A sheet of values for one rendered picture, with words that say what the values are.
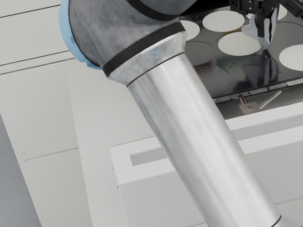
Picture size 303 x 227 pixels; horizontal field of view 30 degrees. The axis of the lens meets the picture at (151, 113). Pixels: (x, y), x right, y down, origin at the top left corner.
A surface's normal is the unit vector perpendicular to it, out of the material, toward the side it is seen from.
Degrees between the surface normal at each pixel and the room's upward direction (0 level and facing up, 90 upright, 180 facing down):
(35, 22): 90
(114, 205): 0
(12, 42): 90
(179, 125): 56
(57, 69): 90
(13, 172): 0
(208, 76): 0
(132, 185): 90
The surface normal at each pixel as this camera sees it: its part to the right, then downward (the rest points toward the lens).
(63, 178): 0.22, 0.59
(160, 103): -0.36, 0.18
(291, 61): -0.12, -0.77
